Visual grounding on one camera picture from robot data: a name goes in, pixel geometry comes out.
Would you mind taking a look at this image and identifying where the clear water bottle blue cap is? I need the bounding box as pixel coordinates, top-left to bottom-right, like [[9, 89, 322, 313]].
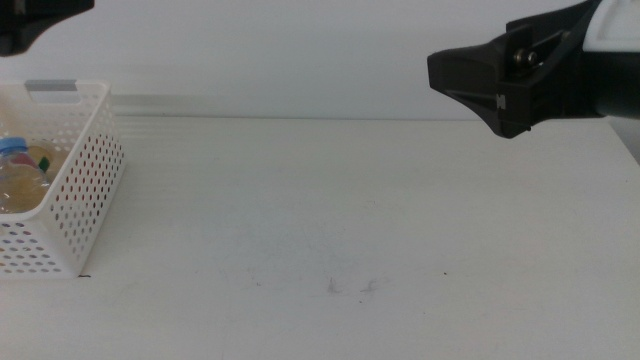
[[0, 137, 54, 215]]

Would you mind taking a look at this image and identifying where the yellow tea bottle red label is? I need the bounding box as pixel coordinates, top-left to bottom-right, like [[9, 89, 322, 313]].
[[0, 141, 72, 214]]

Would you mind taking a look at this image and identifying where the white perforated plastic basket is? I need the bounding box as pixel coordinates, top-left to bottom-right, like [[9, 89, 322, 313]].
[[0, 79, 127, 280]]

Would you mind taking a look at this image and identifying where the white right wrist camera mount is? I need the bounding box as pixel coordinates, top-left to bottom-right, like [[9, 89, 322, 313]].
[[582, 0, 640, 52]]

